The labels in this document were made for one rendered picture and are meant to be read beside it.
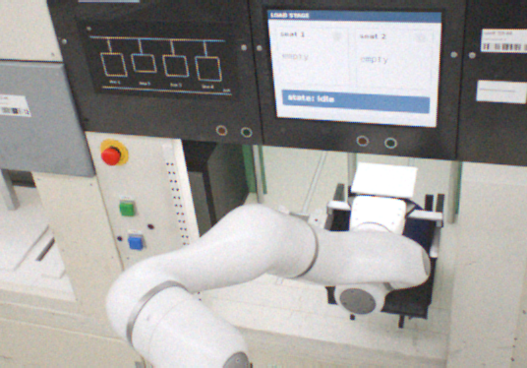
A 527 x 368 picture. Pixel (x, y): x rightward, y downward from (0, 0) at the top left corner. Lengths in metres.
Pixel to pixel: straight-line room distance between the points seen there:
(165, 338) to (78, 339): 1.15
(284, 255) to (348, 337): 0.74
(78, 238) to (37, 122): 0.33
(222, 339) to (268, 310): 0.88
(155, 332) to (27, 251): 1.24
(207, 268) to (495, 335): 0.74
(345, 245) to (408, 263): 0.11
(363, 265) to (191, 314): 0.34
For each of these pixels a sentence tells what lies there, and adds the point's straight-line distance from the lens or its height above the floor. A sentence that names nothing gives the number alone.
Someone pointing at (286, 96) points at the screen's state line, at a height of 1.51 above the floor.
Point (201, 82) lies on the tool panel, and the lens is 1.28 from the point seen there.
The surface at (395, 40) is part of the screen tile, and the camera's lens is 1.15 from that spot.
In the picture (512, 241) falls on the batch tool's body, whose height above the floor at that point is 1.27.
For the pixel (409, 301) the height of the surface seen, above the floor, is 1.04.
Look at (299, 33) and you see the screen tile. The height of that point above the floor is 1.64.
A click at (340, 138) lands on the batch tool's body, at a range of 1.27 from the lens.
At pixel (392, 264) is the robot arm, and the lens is 1.13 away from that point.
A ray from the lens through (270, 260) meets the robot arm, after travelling 0.92.
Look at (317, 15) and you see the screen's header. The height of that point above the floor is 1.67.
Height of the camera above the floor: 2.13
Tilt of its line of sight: 33 degrees down
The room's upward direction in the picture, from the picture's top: 8 degrees counter-clockwise
